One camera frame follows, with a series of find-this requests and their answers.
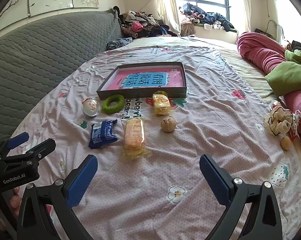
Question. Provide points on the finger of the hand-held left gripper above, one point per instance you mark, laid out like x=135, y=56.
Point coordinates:
x=40, y=148
x=18, y=140

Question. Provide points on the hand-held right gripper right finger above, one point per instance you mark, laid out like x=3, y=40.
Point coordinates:
x=215, y=177

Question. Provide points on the long clear biscuit packet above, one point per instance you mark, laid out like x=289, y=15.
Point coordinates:
x=134, y=133

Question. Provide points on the tan cloth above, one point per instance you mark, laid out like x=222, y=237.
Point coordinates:
x=188, y=30

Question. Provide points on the cream bed sheet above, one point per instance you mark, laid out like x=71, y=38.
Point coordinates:
x=245, y=65

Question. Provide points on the pink book with blue label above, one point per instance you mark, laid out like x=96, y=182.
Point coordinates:
x=175, y=80

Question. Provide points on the pink shallow box tray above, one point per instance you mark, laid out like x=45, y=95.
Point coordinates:
x=140, y=93

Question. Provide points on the cream curtain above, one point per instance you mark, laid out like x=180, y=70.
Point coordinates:
x=245, y=5
x=165, y=2

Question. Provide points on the yellow snack packet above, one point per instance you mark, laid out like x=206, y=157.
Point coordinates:
x=161, y=103

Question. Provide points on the pink quilt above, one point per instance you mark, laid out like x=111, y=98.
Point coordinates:
x=255, y=47

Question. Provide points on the brown walnut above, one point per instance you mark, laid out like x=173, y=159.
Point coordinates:
x=168, y=124

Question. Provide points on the pile of clothes beside headboard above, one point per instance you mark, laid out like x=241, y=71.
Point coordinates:
x=140, y=26

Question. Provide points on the black garment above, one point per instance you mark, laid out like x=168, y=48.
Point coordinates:
x=299, y=46

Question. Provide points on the red white plastic wrapper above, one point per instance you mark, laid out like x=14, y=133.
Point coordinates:
x=296, y=122

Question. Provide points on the small tan ball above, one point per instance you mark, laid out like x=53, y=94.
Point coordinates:
x=285, y=143

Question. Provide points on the egg-shaped toy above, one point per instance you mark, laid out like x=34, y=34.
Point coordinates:
x=90, y=107

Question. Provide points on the white standing appliance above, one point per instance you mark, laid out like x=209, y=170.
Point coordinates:
x=279, y=33

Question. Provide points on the green blanket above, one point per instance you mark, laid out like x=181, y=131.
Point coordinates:
x=288, y=77

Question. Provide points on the dark blue patterned cloth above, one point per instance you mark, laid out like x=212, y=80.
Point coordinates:
x=118, y=43

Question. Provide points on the blue snack packet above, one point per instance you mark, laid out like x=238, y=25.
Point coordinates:
x=103, y=133

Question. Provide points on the cream frilly scrunchie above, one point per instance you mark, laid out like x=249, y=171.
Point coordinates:
x=278, y=118

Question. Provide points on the person's left hand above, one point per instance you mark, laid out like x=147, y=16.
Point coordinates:
x=15, y=200

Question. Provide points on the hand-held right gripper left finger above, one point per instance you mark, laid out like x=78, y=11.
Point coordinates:
x=80, y=182

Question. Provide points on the grey quilted headboard cover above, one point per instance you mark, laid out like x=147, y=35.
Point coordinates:
x=40, y=55

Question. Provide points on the pile of clothes on windowsill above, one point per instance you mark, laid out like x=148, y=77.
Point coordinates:
x=208, y=17

